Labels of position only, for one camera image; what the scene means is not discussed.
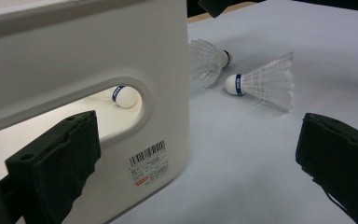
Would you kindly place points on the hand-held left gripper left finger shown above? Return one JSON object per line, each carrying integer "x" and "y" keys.
{"x": 52, "y": 165}

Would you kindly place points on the white plastic storage bin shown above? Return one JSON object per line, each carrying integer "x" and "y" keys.
{"x": 74, "y": 56}

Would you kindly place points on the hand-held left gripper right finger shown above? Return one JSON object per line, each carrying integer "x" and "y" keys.
{"x": 341, "y": 158}

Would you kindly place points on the white shuttlecock with blue band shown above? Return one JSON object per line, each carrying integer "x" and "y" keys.
{"x": 261, "y": 84}
{"x": 205, "y": 62}
{"x": 126, "y": 97}

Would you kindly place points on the pale blue table mat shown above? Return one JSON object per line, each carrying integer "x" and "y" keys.
{"x": 261, "y": 161}

